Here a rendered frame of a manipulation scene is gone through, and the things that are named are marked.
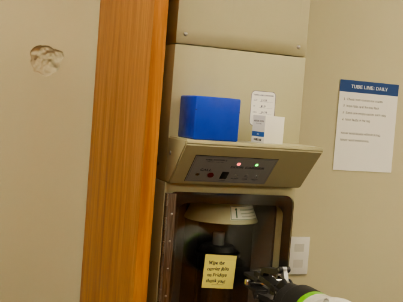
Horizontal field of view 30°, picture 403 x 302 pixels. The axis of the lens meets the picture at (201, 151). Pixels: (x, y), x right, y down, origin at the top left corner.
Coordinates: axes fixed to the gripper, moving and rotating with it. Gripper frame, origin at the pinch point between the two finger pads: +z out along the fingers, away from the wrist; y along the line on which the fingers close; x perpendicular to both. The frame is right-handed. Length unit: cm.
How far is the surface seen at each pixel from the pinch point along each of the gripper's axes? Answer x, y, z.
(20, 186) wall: 46, 14, 48
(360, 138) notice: -55, 32, 49
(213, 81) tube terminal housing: 11.3, 43.8, 5.6
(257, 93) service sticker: 0.4, 42.0, 5.6
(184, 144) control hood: 20.8, 30.0, -5.2
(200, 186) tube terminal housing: 12.7, 20.3, 5.5
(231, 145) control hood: 10.8, 30.4, -6.0
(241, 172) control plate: 5.6, 24.4, -0.4
